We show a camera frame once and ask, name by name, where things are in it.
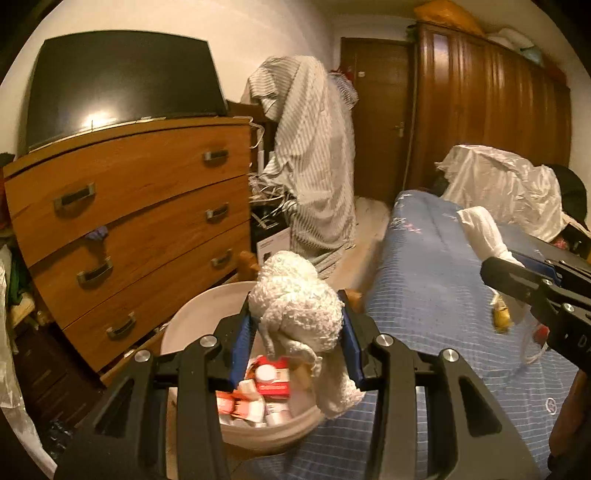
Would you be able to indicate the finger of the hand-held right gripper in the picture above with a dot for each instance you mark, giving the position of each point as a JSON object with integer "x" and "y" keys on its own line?
{"x": 542, "y": 269}
{"x": 508, "y": 277}

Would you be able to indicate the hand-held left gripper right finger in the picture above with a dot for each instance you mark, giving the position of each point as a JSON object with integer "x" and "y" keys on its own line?
{"x": 349, "y": 341}

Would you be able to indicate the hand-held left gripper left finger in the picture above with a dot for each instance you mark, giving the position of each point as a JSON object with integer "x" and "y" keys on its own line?
{"x": 242, "y": 350}

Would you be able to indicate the white plastic bucket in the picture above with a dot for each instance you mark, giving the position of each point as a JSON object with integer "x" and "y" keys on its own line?
{"x": 203, "y": 309}

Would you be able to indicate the white fluffy towel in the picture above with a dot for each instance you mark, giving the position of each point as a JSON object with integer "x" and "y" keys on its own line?
{"x": 295, "y": 295}

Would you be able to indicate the person's right forearm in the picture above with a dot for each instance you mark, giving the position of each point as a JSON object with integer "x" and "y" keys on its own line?
{"x": 568, "y": 415}

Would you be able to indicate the dark grey bedsheet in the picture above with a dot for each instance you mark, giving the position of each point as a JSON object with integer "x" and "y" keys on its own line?
{"x": 531, "y": 244}

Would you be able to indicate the red round lid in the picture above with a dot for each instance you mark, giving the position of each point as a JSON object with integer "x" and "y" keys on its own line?
{"x": 541, "y": 334}

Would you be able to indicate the red plastic bag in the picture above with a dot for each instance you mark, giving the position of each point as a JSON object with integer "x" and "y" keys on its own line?
{"x": 561, "y": 243}

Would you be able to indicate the yellow snack wrapper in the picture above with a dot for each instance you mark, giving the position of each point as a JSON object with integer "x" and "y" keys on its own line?
{"x": 501, "y": 318}

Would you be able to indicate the pile of red white packets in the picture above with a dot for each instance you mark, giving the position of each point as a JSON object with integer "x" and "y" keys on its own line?
{"x": 268, "y": 387}

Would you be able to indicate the black cloth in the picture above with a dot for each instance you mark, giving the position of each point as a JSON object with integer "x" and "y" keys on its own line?
{"x": 572, "y": 194}

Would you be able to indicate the blue checked star bedsheet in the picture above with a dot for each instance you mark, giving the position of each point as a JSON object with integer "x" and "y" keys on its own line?
{"x": 425, "y": 286}

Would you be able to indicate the small wooden stool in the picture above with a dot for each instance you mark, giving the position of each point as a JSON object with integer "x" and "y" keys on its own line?
{"x": 247, "y": 265}

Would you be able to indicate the white satin cloth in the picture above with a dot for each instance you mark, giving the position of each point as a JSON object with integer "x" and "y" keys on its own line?
{"x": 498, "y": 184}

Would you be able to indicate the white cardboard box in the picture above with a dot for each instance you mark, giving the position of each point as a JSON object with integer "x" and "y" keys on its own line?
{"x": 272, "y": 244}

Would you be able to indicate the dark wooden wardrobe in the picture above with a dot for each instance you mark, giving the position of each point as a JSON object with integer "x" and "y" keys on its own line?
{"x": 485, "y": 101}

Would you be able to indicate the grey striped cloth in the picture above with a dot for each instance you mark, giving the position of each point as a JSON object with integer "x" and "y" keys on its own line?
{"x": 314, "y": 161}

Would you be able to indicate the blue cloth scrap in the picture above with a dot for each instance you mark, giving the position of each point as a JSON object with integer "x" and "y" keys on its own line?
{"x": 97, "y": 234}

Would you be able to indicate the red storage box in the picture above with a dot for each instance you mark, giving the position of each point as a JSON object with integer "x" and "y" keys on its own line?
{"x": 554, "y": 74}

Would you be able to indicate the wooden chest of drawers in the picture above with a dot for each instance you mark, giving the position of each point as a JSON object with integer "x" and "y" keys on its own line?
{"x": 138, "y": 184}

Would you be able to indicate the brown wooden door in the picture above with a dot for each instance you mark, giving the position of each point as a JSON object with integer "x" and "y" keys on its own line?
{"x": 378, "y": 115}

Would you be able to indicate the light blue bag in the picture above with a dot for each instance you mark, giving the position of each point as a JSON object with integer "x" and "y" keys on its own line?
{"x": 534, "y": 55}

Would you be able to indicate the white pillow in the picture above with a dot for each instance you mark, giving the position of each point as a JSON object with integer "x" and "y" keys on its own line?
{"x": 512, "y": 38}

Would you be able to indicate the clear plastic bag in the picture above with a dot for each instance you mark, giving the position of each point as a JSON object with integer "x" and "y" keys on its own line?
{"x": 11, "y": 392}

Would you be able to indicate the dark wooden chair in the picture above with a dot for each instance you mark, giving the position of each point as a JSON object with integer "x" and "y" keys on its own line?
{"x": 244, "y": 110}

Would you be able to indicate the orange bag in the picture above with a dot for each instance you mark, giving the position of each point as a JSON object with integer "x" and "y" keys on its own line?
{"x": 448, "y": 16}

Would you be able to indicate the black monitor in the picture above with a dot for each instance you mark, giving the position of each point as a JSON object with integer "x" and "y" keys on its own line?
{"x": 120, "y": 78}

